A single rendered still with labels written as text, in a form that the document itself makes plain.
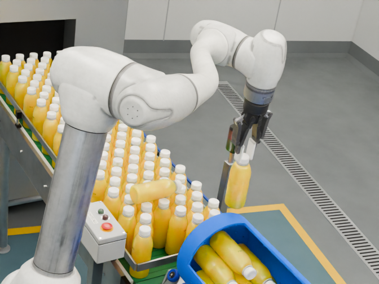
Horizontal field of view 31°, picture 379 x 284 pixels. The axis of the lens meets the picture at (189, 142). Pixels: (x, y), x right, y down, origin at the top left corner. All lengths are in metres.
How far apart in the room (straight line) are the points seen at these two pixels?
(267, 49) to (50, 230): 0.75
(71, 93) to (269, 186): 3.36
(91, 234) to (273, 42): 0.88
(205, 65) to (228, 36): 0.26
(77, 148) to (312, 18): 5.71
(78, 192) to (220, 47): 0.61
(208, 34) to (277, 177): 3.05
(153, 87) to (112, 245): 0.94
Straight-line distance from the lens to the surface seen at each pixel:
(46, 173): 2.94
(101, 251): 2.27
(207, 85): 1.60
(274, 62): 1.91
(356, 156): 5.47
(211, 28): 1.96
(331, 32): 7.32
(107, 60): 1.51
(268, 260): 2.28
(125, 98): 1.42
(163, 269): 2.47
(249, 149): 2.16
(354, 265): 4.28
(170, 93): 1.45
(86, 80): 1.50
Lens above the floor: 2.47
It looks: 29 degrees down
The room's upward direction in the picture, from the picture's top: 10 degrees clockwise
